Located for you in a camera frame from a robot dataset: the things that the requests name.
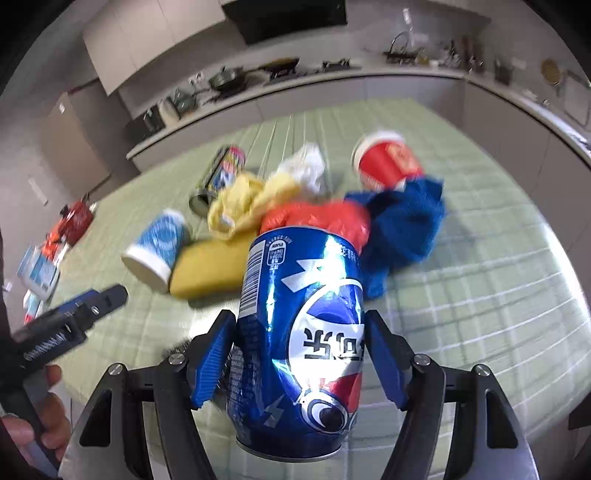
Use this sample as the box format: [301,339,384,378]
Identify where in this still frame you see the tall grey cabinet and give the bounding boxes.
[34,90,112,204]

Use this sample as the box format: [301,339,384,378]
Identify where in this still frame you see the gas stove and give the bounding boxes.
[263,58,362,85]

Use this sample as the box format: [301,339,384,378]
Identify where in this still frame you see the red packet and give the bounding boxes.
[58,200,98,245]

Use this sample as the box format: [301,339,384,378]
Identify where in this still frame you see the green teapot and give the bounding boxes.
[168,90,199,114]

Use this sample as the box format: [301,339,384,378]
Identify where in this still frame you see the yellow plastic bag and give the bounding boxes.
[207,170,301,241]

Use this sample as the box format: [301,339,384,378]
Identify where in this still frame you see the black countertop appliance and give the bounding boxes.
[127,108,165,144]

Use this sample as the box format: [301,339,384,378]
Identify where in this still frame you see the round wooden trivet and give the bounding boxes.
[541,58,562,86]

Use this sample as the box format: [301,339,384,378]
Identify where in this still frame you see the orange packet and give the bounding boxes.
[44,233,70,259]

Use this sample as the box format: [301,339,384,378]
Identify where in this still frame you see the blue soda can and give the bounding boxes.
[226,226,373,462]

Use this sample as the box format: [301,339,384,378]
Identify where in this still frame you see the black wok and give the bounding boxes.
[260,57,301,77]

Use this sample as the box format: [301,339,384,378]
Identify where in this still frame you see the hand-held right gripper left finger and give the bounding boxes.
[58,309,238,480]

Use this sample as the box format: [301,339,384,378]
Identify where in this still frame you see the blue and white box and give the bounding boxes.
[17,244,61,301]

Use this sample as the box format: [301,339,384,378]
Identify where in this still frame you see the white cutting board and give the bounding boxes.
[561,71,591,128]

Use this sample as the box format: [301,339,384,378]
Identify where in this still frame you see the white wall cabinets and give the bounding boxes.
[83,0,241,96]

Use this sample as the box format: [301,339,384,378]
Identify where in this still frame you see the person's left hand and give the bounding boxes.
[0,364,75,462]

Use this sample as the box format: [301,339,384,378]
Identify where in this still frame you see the white kitchen counter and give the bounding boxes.
[124,60,591,232]

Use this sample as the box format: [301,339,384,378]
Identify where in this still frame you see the dark basket with handle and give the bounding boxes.
[383,32,417,64]

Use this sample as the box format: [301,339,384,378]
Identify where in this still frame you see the white crumpled plastic bag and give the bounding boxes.
[270,142,327,195]

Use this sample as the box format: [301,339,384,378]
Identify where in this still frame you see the yellow sponge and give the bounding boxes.
[168,233,259,299]

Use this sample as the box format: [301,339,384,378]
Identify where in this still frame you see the blue and white paper cup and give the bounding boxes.
[121,209,191,292]

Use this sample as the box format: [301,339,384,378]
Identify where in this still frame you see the dark printed tall can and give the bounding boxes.
[189,145,247,217]

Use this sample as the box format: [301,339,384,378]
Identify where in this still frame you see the blue cloth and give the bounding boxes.
[344,176,447,299]

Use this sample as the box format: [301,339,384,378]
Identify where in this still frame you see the green checked tablecloth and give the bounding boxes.
[28,99,591,480]

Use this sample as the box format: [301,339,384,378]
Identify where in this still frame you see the dark pot with lid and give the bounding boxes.
[208,67,246,91]

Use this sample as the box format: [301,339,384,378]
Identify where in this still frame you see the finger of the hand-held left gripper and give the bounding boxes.
[44,288,100,321]
[88,284,129,324]

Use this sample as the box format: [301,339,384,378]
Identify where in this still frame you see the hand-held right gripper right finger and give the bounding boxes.
[366,309,532,480]

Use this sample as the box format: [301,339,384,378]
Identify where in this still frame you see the red paper cup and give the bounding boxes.
[351,130,426,192]

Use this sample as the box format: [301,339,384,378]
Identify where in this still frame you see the red plastic bag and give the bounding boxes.
[259,198,373,259]

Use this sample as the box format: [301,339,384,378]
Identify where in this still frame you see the black range hood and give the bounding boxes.
[222,0,348,45]

